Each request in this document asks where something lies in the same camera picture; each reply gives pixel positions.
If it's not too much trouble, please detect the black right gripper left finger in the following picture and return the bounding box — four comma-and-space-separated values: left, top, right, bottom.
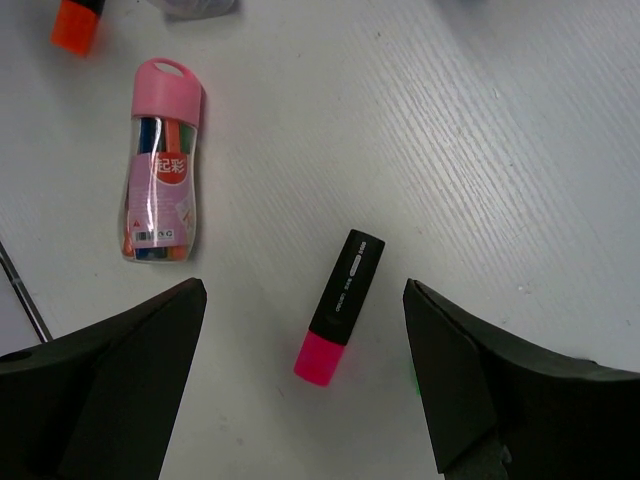
1, 278, 207, 479

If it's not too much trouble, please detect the orange cap highlighter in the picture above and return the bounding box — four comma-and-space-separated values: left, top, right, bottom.
50, 0, 105, 57

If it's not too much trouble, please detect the pink lid marker bottle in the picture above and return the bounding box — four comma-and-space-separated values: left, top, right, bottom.
121, 58, 204, 263

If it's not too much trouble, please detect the pink cap highlighter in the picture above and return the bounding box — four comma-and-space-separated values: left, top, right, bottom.
294, 230, 385, 387

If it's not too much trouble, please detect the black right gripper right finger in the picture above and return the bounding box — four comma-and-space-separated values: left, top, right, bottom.
403, 280, 639, 479

